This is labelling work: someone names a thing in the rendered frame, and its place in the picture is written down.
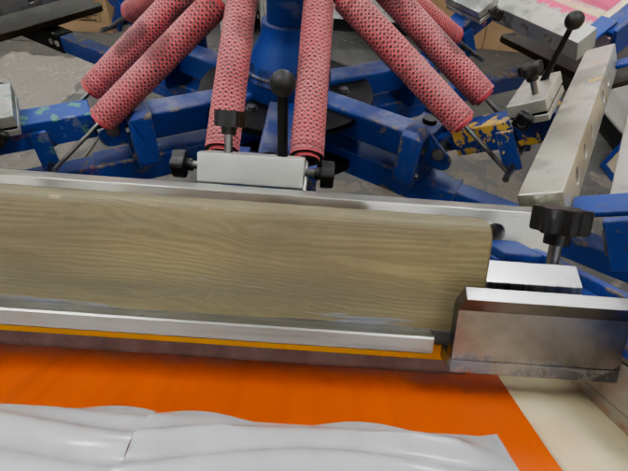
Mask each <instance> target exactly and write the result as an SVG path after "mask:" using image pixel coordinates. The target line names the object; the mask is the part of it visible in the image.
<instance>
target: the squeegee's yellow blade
mask: <svg viewBox="0 0 628 471"><path fill-rule="evenodd" d="M0 330H10V331H24V332H38V333H52V334H66V335H92V336H106V337H119V338H133V339H147V340H161V341H175V342H188V343H202V344H216V345H229V346H243V347H256V348H270V349H285V350H311V351H325V352H338V353H352V354H366V355H379V356H393V357H407V358H421V359H435V360H442V358H441V357H440V351H441V346H442V345H434V348H433V353H431V354H425V353H411V352H397V351H384V350H357V349H343V348H329V347H316V346H302V345H289V344H275V343H261V342H248V341H234V340H220V339H206V338H192V337H179V336H165V335H139V334H125V333H111V332H97V331H84V330H70V329H56V328H43V327H29V326H15V325H2V324H0Z"/></svg>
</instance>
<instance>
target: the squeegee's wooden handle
mask: <svg viewBox="0 0 628 471"><path fill-rule="evenodd" d="M491 251H492V227H491V226H490V224H489V223H488V222H487V221H484V220H482V219H479V218H473V217H461V216H448V215H435V214H421V213H408V212H395V211H382V210H369V209H356V208H343V207H318V206H305V205H292V204H279V203H266V202H252V201H239V200H227V199H214V198H201V197H188V196H175V195H161V194H148V193H123V192H111V191H97V190H84V189H71V188H58V187H45V186H32V185H19V184H6V183H0V299H6V300H20V301H33V302H47V303H60V304H74V305H87V306H101V307H128V308H141V309H154V310H168V311H181V312H195V313H208V314H222V315H236V316H250V317H263V318H277V319H290V320H304V321H330V322H344V323H358V324H371V325H385V326H398V327H411V328H425V329H429V330H430V331H431V333H432V334H433V336H434V337H435V342H434V345H446V346H448V345H449V341H450V329H451V323H452V316H453V310H454V304H455V300H456V298H457V297H458V296H459V294H460V293H461V292H462V290H463V289H464V288H465V287H475V288H486V282H487V276H488V270H489V263H490V258H491Z"/></svg>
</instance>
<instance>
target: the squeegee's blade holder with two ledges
mask: <svg viewBox="0 0 628 471"><path fill-rule="evenodd" d="M0 324H2V325H15V326H29V327H43V328H56V329H70V330H84V331H97V332H111V333H125V334H139V335H165V336H179V337H192V338H206V339H220V340H234V341H248V342H261V343H275V344H289V345H302V346H316V347H329V348H343V349H357V350H384V351H397V352H411V353H425V354H431V353H433V348H434V342H435V337H434V336H433V334H432V333H431V331H430V330H429V329H425V328H411V327H398V326H385V325H371V324H358V323H344V322H330V321H304V320H290V319H277V318H263V317H250V316H236V315H222V314H208V313H195V312H181V311H168V310H154V309H141V308H128V307H101V306H87V305H74V304H60V303H47V302H33V301H20V300H6V299H0Z"/></svg>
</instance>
